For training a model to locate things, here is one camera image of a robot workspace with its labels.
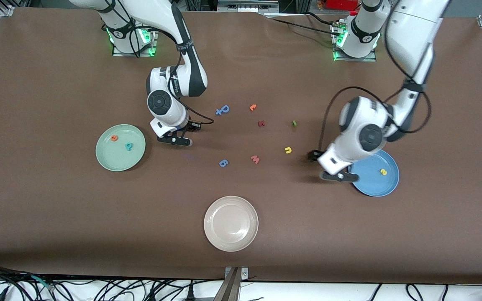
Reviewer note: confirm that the mint green plate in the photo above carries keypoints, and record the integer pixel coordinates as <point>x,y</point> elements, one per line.
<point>115,161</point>

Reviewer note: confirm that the red foam letter w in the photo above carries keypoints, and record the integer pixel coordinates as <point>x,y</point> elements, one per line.
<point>256,160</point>

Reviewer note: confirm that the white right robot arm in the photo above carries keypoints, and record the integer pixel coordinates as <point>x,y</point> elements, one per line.
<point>173,113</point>

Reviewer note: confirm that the blue foam letter g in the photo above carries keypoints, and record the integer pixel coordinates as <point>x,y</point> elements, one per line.
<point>220,164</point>

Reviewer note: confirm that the brown table cover mat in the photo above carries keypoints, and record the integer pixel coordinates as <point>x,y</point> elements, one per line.
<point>57,209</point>

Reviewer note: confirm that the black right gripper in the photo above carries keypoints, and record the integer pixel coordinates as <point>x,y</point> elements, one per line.
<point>189,126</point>

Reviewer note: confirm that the blue plate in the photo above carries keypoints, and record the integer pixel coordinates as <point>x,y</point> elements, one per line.
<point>379,186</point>

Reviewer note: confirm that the dark metal beam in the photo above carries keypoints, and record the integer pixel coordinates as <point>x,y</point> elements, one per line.
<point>228,290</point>

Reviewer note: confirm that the metal clamp bracket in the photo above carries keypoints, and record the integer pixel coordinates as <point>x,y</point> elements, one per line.
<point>244,274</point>

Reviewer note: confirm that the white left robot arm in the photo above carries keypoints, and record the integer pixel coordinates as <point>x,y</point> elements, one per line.
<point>362,121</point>

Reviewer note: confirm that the beige plate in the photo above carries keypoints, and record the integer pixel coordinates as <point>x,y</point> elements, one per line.
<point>230,223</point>

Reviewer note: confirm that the blue foam letter with cross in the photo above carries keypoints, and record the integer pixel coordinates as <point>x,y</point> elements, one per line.
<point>219,111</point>

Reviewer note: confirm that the grey equipment box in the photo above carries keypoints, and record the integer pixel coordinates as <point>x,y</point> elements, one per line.
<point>245,5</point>

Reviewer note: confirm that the red background object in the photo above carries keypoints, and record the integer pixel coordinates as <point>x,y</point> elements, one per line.
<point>339,4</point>

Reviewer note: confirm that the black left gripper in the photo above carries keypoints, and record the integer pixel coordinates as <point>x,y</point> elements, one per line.
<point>315,155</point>

